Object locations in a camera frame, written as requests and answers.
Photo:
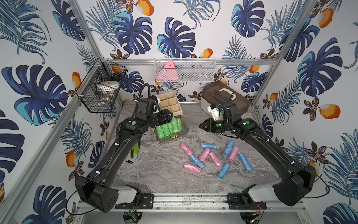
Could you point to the beige drawer organizer cabinet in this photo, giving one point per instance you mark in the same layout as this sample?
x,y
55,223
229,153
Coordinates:
x,y
170,101

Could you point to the blue bag roll five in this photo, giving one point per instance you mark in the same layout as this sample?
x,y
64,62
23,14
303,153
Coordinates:
x,y
245,163

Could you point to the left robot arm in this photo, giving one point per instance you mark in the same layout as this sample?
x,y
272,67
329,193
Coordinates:
x,y
95,189

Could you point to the blue bag roll three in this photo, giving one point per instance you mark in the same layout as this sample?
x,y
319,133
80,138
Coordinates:
x,y
209,146

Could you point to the blue bag roll two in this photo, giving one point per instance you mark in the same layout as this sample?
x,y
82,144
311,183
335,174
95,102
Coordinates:
x,y
224,170

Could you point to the pink bag roll three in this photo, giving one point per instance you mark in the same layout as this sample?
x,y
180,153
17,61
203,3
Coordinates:
x,y
215,159

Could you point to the green bag roll one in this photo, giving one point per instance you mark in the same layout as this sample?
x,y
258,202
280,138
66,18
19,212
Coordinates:
x,y
170,128

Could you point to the green black work glove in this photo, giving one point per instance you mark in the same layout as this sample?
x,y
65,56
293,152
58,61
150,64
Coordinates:
x,y
133,154

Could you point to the blue bag roll four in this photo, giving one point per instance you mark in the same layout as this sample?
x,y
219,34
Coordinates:
x,y
229,147

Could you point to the green bag roll two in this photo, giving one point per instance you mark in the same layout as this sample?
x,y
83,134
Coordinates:
x,y
165,130

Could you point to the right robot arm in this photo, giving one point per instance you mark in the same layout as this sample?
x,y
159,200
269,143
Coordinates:
x,y
296,180

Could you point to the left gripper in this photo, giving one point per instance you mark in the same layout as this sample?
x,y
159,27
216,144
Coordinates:
x,y
163,117

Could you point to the pink bag roll two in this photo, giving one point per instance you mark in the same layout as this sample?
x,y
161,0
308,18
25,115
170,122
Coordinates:
x,y
204,154

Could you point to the brown lid storage box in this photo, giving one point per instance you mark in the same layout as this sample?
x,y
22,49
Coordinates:
x,y
218,93

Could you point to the green bag roll four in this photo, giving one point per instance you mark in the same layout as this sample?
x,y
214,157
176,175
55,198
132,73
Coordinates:
x,y
179,124

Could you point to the pink triangle item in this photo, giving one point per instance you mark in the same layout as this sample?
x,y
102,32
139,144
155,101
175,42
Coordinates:
x,y
168,73

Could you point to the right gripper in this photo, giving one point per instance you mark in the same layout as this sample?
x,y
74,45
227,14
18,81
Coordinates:
x,y
209,125

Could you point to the black wire wall basket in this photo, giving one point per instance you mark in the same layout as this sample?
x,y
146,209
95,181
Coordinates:
x,y
102,71

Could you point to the white mesh wall basket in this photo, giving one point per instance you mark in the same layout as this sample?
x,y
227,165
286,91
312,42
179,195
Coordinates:
x,y
194,70

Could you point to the pink bag roll one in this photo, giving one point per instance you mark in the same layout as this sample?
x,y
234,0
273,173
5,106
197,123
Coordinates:
x,y
186,149

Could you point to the green bag roll three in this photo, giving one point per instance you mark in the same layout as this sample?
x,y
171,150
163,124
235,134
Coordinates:
x,y
159,132

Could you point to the blue bag roll one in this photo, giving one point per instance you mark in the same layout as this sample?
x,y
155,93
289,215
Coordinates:
x,y
197,162

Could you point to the pink bag roll five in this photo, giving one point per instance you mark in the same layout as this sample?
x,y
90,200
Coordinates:
x,y
233,154

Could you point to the pink bag roll four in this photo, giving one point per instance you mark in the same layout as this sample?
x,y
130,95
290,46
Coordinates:
x,y
192,168

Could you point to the green bag roll five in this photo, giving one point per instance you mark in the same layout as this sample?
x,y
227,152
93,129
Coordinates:
x,y
174,124

